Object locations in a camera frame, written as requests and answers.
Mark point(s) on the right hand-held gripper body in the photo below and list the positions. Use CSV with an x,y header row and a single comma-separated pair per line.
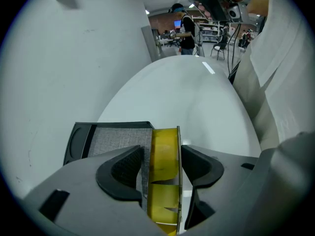
x,y
216,8

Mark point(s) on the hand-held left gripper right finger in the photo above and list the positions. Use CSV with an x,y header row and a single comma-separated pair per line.
x,y
221,181

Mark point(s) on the grey fisheye camera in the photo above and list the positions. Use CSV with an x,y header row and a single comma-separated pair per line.
x,y
233,13

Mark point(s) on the person's white shirt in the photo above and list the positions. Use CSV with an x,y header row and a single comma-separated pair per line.
x,y
283,70

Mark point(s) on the black chair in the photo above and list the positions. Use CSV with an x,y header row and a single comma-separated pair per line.
x,y
219,48

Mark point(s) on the blue monitor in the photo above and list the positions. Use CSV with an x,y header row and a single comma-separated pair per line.
x,y
177,24

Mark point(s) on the white shelving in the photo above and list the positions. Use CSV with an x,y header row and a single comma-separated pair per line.
x,y
209,32

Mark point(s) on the grey cabinet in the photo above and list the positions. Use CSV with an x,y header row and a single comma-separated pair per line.
x,y
150,43

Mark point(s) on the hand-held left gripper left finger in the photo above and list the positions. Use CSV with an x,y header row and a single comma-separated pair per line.
x,y
81,193

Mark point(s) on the person's right forearm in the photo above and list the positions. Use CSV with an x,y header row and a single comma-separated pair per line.
x,y
258,4

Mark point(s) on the black box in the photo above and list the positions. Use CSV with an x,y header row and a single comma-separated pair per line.
x,y
115,139

